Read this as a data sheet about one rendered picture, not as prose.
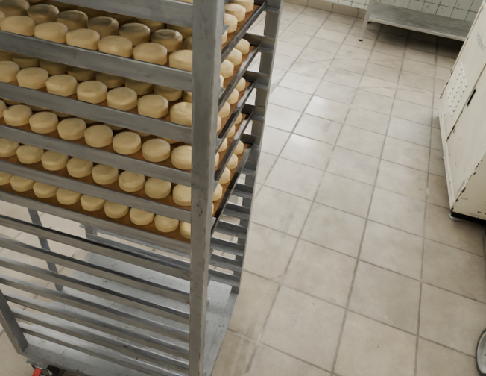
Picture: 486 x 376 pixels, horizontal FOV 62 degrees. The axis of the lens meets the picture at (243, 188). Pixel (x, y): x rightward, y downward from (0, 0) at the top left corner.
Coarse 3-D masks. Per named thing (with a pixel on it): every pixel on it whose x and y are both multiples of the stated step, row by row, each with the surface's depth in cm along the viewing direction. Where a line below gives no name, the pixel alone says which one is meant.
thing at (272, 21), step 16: (272, 16) 90; (272, 32) 92; (272, 64) 98; (256, 96) 103; (256, 128) 109; (256, 160) 116; (256, 176) 123; (240, 224) 134; (240, 240) 139; (240, 272) 150
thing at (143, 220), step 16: (240, 144) 107; (240, 160) 105; (0, 176) 90; (16, 176) 90; (224, 176) 97; (16, 192) 89; (32, 192) 90; (48, 192) 88; (64, 192) 88; (224, 192) 96; (80, 208) 88; (96, 208) 87; (112, 208) 86; (128, 208) 88; (128, 224) 85; (144, 224) 85; (160, 224) 84; (176, 224) 85
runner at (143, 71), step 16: (0, 32) 60; (0, 48) 62; (16, 48) 61; (32, 48) 61; (48, 48) 60; (64, 48) 59; (80, 48) 58; (80, 64) 60; (96, 64) 59; (112, 64) 59; (128, 64) 58; (144, 64) 57; (144, 80) 59; (160, 80) 58; (176, 80) 57
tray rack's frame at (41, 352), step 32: (96, 256) 166; (64, 288) 153; (128, 288) 156; (224, 288) 160; (0, 320) 122; (64, 320) 144; (160, 320) 147; (224, 320) 150; (32, 352) 134; (64, 352) 135; (160, 352) 138
